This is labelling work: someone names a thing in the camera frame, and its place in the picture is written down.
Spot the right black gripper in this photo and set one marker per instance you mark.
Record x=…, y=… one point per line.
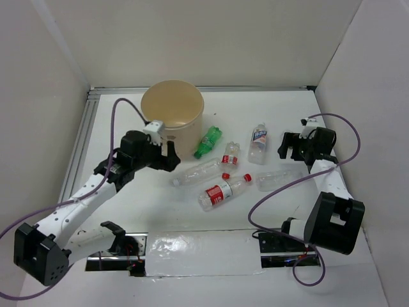
x=287, y=139

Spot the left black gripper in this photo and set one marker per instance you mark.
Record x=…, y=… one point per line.
x=168, y=162

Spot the white-label clear bottle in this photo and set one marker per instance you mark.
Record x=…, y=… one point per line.
x=257, y=148

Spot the clear crushed bottle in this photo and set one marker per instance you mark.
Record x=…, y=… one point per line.
x=273, y=180

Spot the large red-label clear bottle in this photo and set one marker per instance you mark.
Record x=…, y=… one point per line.
x=224, y=191

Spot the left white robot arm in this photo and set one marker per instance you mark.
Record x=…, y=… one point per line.
x=47, y=249

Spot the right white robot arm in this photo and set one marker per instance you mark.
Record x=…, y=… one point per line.
x=335, y=220

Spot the beige round bin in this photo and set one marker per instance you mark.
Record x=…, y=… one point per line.
x=179, y=105

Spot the green plastic bottle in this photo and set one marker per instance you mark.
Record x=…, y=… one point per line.
x=208, y=142

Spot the clear bottle white cap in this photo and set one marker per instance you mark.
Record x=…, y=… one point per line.
x=198, y=174

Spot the small red-label clear bottle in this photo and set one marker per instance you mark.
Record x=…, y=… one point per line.
x=229, y=161

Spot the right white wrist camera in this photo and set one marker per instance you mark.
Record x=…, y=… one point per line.
x=309, y=125

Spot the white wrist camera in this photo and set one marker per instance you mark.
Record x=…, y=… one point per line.
x=154, y=130
x=309, y=125

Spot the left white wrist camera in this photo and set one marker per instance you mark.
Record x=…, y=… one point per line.
x=154, y=130

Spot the aluminium frame rail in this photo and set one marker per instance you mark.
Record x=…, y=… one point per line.
x=88, y=118

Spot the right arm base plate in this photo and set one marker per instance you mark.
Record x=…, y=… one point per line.
x=277, y=251

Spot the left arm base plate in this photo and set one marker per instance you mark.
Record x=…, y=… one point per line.
x=129, y=257

